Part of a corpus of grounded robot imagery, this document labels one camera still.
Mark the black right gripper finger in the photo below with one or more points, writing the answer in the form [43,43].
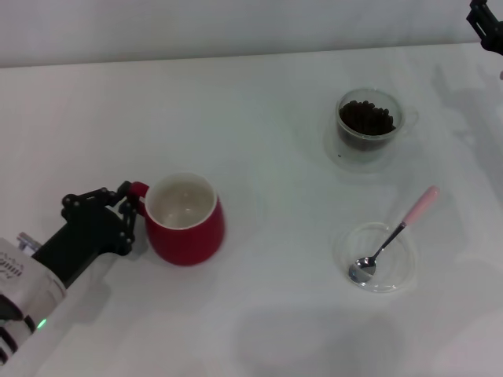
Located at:
[489,27]

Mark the clear glass cup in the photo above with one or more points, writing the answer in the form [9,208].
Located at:
[397,106]

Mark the coffee beans pile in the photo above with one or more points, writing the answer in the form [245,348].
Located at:
[365,118]

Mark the clear glass saucer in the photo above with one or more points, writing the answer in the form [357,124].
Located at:
[393,271]

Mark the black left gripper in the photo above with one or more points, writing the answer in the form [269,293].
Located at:
[86,235]

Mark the red ceramic mug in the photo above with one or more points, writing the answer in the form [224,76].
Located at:
[188,241]

